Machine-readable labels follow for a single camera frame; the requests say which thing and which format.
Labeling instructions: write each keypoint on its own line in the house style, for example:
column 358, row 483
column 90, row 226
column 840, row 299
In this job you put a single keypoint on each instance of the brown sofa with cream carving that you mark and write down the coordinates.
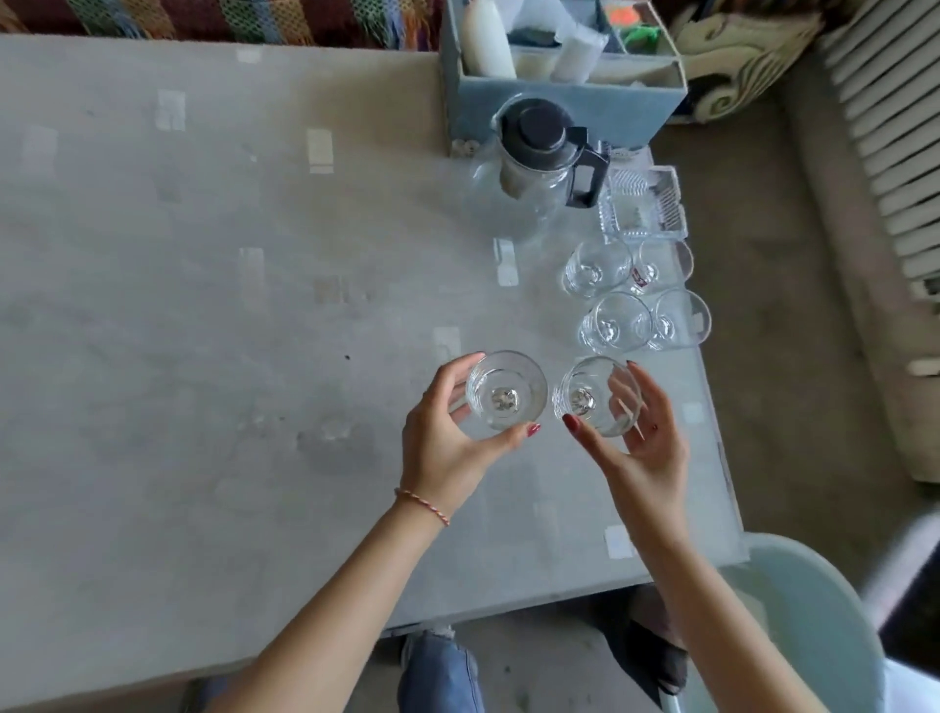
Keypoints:
column 742, row 59

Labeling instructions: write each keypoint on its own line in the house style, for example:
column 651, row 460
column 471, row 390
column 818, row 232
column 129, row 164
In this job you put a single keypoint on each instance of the white radiator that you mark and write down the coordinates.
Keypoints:
column 888, row 110

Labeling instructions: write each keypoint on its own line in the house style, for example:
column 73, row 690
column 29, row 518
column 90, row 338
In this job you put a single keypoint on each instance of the white paper packet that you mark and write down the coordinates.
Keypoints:
column 580, row 51

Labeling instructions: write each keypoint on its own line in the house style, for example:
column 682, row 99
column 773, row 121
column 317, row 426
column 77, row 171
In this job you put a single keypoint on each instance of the colourful striped woven sofa throw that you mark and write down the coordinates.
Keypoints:
column 220, row 18

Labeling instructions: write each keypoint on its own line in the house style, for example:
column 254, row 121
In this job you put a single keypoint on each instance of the grey table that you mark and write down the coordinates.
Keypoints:
column 183, row 330

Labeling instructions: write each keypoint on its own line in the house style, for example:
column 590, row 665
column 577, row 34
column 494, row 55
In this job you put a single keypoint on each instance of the person's blue jeans leg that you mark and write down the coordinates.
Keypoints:
column 441, row 679

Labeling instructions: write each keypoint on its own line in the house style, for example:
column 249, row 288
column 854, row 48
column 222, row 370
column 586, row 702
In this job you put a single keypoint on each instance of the white tissue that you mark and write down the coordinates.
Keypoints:
column 543, row 15

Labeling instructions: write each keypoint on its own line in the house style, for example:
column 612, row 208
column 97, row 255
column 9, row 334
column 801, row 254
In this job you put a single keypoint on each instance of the person's right hand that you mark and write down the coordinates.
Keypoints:
column 653, row 485

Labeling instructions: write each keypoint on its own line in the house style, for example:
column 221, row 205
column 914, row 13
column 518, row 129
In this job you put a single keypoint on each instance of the person's left forearm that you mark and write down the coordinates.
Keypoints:
column 330, row 624

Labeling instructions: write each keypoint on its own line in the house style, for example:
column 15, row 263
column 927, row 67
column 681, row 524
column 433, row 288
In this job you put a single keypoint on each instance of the glass kettle with black lid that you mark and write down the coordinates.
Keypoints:
column 540, row 136

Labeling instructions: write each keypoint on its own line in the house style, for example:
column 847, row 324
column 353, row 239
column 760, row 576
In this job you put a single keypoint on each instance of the person's left hand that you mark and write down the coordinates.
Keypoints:
column 433, row 455

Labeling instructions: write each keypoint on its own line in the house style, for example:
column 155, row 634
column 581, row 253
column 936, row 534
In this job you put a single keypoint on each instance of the person's right forearm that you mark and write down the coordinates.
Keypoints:
column 727, row 632

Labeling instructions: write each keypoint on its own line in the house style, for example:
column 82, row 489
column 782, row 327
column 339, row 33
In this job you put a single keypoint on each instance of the clear glass ashtray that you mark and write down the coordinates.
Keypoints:
column 642, row 209

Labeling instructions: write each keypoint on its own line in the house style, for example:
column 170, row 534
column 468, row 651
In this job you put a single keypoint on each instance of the cream white bottle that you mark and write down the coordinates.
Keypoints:
column 488, row 40

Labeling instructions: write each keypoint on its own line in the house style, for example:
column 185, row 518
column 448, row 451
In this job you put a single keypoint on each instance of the blue fabric organizer box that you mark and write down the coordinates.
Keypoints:
column 631, row 110

